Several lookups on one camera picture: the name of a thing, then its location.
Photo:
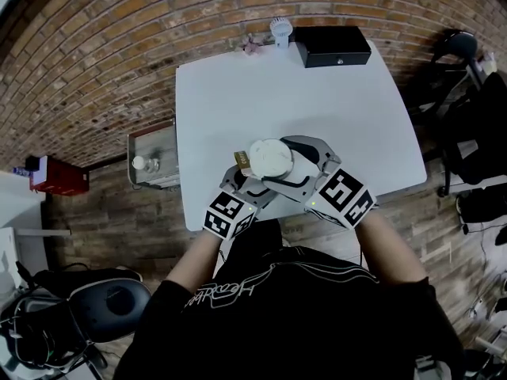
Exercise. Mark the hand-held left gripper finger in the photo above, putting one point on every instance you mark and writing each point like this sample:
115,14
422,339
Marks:
231,176
263,196

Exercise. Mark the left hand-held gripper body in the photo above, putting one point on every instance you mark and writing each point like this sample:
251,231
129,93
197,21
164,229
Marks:
223,212

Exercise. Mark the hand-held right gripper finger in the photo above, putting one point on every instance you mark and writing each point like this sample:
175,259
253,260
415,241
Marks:
317,149
297,191

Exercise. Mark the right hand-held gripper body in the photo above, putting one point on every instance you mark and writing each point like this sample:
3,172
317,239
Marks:
340,196

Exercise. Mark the white tumbler cup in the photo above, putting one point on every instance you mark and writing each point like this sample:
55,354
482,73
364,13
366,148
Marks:
263,178

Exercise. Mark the white round lid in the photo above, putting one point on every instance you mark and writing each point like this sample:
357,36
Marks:
271,156

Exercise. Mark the person's right forearm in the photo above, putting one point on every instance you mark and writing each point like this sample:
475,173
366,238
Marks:
388,251

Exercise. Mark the person's left forearm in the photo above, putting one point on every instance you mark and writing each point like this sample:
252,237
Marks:
194,259

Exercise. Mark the person's black trousers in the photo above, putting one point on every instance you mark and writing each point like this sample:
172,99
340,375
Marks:
257,236

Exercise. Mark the grey drawer cabinet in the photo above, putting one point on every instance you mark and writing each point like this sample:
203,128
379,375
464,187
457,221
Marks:
156,149

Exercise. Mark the clear bottle with white cap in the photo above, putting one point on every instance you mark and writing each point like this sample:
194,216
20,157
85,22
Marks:
144,164

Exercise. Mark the black box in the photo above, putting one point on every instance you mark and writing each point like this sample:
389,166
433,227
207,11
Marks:
332,46

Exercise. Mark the small white fan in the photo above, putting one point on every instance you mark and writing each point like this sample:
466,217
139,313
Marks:
280,30

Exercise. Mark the person's black shirt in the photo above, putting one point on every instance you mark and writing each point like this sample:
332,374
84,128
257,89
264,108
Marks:
297,323

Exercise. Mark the black padded chair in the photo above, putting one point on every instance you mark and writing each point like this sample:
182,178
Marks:
111,307

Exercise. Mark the black office chair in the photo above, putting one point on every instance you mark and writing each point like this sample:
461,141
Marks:
483,141

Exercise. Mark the red box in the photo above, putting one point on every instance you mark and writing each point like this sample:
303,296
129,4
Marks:
65,176

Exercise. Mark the black folding chair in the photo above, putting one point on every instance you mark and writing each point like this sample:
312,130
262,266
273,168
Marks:
455,50

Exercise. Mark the white pad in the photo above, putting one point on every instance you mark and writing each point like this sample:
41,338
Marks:
39,170

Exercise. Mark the small blue bottle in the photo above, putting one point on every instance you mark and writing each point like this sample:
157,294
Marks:
20,171

